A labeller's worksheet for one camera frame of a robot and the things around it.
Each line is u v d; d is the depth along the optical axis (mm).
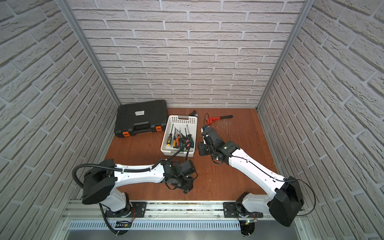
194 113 1144
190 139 976
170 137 1003
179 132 1014
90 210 756
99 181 440
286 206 387
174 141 971
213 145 579
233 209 738
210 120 1100
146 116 1066
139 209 735
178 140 974
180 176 624
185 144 954
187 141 966
